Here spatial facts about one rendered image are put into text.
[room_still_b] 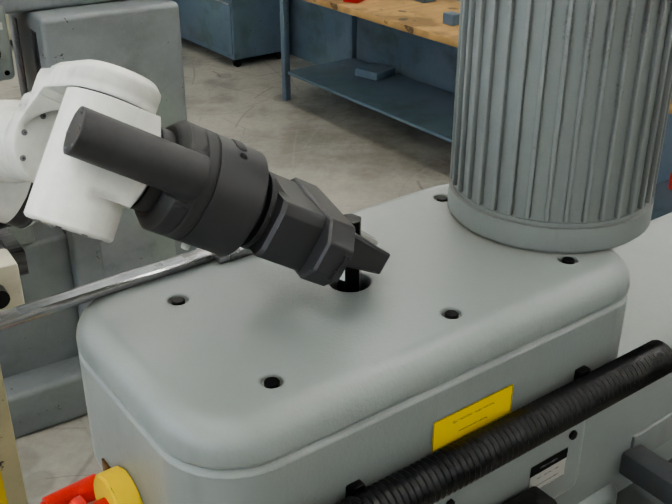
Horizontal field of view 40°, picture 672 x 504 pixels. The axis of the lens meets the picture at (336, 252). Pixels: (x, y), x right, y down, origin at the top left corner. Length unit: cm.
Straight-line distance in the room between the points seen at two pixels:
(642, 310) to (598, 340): 20
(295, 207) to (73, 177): 17
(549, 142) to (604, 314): 16
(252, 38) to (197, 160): 762
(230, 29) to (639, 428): 731
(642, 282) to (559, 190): 30
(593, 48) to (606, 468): 46
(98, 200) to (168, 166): 6
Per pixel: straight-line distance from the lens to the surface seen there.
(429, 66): 714
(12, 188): 90
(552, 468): 94
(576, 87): 82
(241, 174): 69
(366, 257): 78
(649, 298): 109
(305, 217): 71
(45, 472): 365
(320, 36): 823
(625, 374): 87
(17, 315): 78
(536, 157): 84
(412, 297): 78
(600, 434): 100
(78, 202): 66
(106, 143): 63
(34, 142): 76
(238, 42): 820
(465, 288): 80
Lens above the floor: 228
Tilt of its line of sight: 27 degrees down
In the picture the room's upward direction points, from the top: straight up
